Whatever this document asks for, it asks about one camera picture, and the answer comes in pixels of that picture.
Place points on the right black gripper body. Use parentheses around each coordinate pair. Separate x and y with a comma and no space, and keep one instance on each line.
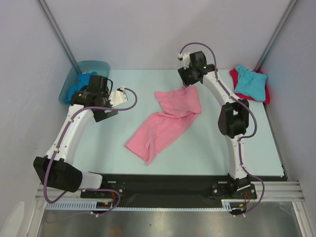
(185,77)

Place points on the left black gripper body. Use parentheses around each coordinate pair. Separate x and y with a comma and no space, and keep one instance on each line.
(101,114)

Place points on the pink t shirt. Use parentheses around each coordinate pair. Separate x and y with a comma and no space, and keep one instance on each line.
(179,109)

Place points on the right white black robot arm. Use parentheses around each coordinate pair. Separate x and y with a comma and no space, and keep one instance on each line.
(233,118)

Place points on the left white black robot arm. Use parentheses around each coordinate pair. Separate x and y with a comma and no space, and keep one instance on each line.
(55,169)

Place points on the blue crumpled t shirt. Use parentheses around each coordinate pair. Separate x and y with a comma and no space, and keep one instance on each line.
(83,80)

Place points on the teal plastic bin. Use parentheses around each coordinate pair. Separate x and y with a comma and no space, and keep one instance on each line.
(102,69)

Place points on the red folded t shirt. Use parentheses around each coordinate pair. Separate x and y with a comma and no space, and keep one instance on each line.
(234,75)

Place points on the teal folded t shirt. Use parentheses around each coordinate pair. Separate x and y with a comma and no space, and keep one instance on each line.
(251,84)

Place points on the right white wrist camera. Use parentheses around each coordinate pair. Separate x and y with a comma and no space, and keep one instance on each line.
(185,59)

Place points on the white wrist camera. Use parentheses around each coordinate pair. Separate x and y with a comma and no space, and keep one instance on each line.
(185,59)
(118,97)

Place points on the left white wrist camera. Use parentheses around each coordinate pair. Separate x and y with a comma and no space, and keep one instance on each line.
(118,97)

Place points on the left aluminium corner post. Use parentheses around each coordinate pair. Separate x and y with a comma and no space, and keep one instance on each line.
(56,30)

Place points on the aluminium corner post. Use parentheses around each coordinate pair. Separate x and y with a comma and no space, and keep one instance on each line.
(56,30)
(277,32)

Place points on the right aluminium corner post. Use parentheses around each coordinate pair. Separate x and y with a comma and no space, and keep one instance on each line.
(277,32)

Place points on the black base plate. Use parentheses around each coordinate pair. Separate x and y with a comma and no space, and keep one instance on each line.
(177,191)

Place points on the left slotted cable duct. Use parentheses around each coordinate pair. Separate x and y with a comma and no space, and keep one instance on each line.
(80,205)

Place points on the slotted cable duct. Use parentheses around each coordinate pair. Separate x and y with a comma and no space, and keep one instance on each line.
(80,205)
(236,205)

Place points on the right slotted cable duct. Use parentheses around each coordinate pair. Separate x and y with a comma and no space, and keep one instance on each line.
(236,205)

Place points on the front aluminium rail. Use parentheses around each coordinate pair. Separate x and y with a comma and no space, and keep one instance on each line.
(273,191)

